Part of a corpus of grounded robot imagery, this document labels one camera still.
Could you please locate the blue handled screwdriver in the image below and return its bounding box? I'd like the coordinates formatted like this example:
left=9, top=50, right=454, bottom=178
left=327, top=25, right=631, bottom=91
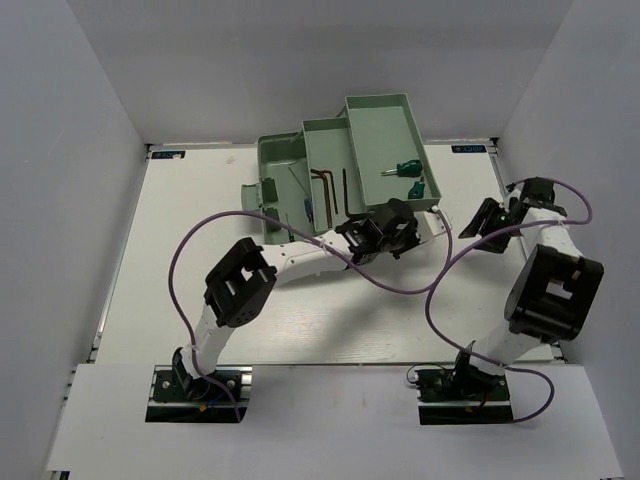
left=303, top=198, right=314, bottom=222

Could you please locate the brown hex key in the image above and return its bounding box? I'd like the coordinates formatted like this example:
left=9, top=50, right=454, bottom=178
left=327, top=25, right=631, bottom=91
left=325, top=170, right=339, bottom=215
left=310, top=168, right=335, bottom=227
left=342, top=168, right=368, bottom=221

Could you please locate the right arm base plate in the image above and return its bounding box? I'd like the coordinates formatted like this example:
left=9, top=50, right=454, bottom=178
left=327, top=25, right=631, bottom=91
left=406, top=363, right=514, bottom=426

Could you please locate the green stubby phillips screwdriver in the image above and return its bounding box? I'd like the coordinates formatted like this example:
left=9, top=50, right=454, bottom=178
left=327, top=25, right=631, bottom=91
left=381, top=159, right=423, bottom=178

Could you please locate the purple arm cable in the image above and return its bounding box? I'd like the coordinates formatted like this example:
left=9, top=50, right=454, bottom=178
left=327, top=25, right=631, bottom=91
left=168, top=209, right=456, bottom=421
left=424, top=177, right=594, bottom=424

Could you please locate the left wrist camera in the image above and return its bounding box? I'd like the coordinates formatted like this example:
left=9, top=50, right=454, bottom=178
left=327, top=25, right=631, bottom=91
left=415, top=207, right=448, bottom=244

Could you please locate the black green precision screwdriver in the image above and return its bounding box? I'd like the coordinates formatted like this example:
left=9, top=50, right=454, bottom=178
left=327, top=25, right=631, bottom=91
left=285, top=213, right=295, bottom=242

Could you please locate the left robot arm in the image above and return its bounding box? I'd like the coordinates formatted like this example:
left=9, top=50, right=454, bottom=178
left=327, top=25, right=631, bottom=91
left=172, top=198, right=451, bottom=399

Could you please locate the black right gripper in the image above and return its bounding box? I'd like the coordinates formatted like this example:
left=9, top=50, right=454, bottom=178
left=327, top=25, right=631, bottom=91
left=458, top=196, right=522, bottom=253

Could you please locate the green toolbox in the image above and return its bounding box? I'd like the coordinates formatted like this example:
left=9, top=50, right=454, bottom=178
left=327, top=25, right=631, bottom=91
left=241, top=93, right=442, bottom=236

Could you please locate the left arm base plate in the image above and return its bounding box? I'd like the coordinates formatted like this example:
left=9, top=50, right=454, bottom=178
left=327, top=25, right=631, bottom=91
left=145, top=366, right=253, bottom=424

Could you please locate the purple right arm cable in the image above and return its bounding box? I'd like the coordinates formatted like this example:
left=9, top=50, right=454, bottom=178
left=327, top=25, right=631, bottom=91
left=424, top=177, right=594, bottom=424

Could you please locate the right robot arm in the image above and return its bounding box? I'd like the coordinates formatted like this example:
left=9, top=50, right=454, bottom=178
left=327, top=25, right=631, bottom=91
left=449, top=177, right=604, bottom=399

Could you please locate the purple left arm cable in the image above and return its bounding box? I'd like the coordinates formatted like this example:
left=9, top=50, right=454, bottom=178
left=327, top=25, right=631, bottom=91
left=168, top=209, right=456, bottom=421

